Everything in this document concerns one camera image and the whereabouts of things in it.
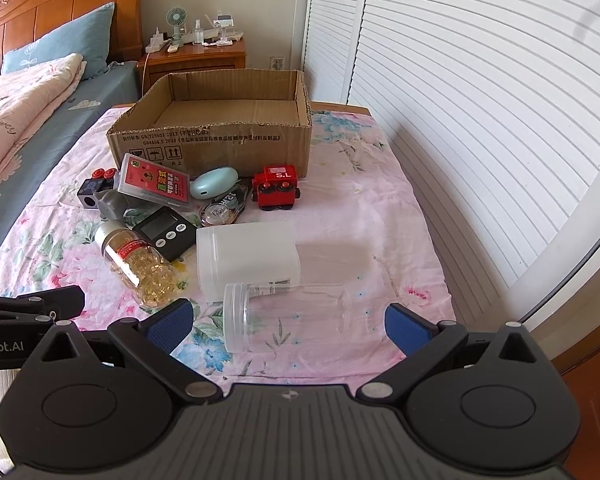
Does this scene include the grey rubber toy figure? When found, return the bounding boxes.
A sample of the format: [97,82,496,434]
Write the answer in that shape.
[92,187,156,222]

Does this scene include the translucent white plastic container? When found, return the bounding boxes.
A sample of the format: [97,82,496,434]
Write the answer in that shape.
[196,220,301,303]

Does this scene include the narrow white louvered door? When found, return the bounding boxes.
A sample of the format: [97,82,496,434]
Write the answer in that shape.
[304,0,372,104]

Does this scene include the clear plastic jar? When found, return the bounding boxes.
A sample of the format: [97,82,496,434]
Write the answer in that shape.
[222,280,353,353]

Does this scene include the pink printed quilt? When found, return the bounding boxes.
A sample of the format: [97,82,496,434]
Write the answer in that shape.
[0,52,88,203]

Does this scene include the wooden nightstand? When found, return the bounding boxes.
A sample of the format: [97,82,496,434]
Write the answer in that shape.
[137,37,248,99]

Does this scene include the clear bottle of gold capsules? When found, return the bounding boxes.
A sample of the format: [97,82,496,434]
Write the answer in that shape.
[94,220,188,308]

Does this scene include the red label plastic case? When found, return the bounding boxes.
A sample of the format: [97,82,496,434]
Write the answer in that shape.
[116,154,193,211]

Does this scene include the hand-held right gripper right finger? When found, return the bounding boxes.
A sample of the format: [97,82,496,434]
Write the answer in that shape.
[356,302,548,404]

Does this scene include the black digital timer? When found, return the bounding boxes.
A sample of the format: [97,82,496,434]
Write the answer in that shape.
[131,208,198,262]

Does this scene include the wide white louvered door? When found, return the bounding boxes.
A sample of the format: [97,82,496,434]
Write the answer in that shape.
[346,0,600,322]

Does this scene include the blue bed sheet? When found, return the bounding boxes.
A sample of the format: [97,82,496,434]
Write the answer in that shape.
[0,65,142,256]

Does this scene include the wooden bed headboard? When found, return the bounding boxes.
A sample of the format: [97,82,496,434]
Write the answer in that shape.
[0,0,148,77]

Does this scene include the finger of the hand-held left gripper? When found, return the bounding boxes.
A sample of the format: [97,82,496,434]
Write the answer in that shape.
[0,285,86,322]

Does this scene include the black toy block red buttons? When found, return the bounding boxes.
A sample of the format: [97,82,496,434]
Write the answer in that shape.
[78,166,118,211]

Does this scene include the brown cardboard box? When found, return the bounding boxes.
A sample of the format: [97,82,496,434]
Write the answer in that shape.
[106,69,314,181]

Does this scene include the small green desk fan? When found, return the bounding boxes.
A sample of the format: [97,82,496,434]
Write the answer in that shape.
[166,7,186,44]

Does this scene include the mint green earbud case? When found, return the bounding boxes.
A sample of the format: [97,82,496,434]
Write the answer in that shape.
[190,167,240,200]

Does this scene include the large blue pillow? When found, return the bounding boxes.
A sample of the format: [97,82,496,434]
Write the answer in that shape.
[0,2,116,81]

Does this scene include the clear correction tape dispenser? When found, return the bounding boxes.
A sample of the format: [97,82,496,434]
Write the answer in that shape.
[200,185,251,227]

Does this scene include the white desk stand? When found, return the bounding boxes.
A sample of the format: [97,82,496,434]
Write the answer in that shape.
[211,10,237,47]

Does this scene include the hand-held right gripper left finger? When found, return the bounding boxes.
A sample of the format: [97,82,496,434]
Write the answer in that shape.
[40,298,221,406]

